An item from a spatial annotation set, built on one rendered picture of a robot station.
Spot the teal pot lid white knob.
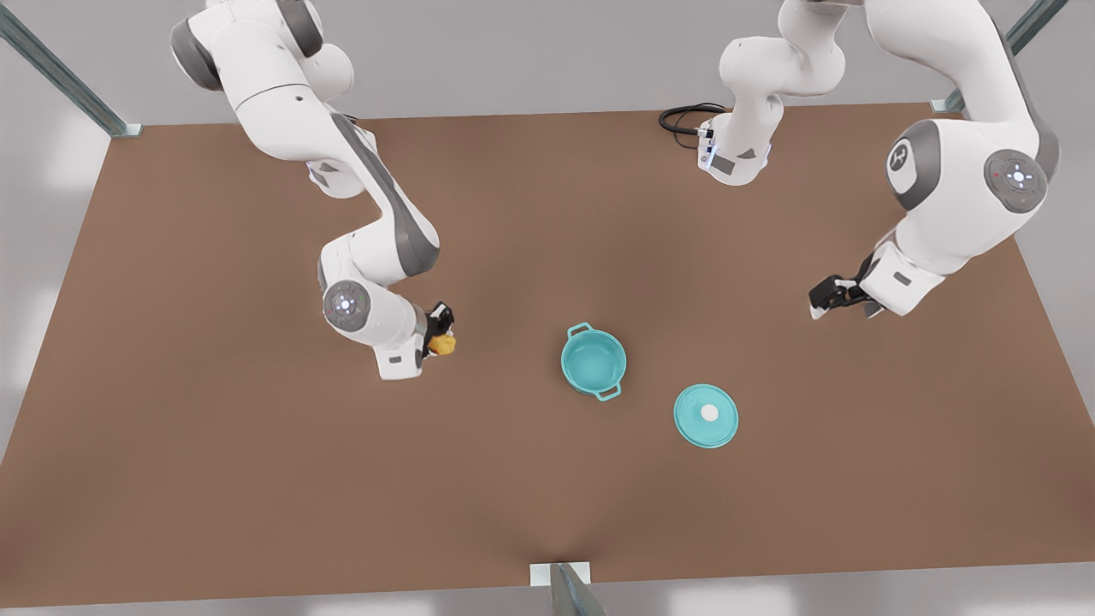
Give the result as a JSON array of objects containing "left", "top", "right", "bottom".
[{"left": 673, "top": 384, "right": 740, "bottom": 450}]

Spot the teal pot with handles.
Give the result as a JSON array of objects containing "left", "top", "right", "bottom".
[{"left": 561, "top": 323, "right": 628, "bottom": 403}]

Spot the black cable loop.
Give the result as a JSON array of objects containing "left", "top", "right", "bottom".
[{"left": 659, "top": 103, "right": 729, "bottom": 151}]

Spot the silver frame post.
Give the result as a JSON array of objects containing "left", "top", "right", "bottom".
[
  {"left": 931, "top": 0, "right": 1071, "bottom": 115},
  {"left": 0, "top": 4, "right": 143, "bottom": 139},
  {"left": 530, "top": 561, "right": 607, "bottom": 616}
]

